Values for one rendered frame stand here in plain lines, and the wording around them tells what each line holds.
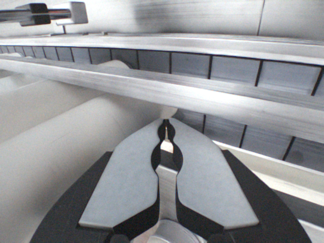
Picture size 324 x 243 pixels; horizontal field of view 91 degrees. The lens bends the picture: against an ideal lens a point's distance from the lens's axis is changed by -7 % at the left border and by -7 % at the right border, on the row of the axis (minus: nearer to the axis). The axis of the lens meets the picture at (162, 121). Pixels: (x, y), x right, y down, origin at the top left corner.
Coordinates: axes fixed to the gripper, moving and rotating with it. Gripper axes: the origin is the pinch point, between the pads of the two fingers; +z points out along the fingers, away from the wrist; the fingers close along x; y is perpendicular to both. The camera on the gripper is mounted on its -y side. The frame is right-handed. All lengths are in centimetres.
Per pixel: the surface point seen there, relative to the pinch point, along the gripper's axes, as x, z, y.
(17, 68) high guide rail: -14.0, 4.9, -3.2
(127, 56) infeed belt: -4.0, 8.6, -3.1
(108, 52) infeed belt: -6.5, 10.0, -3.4
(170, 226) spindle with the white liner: 0.5, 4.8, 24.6
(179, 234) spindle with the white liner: 2.0, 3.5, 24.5
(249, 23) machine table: 8.0, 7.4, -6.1
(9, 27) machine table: -38, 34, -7
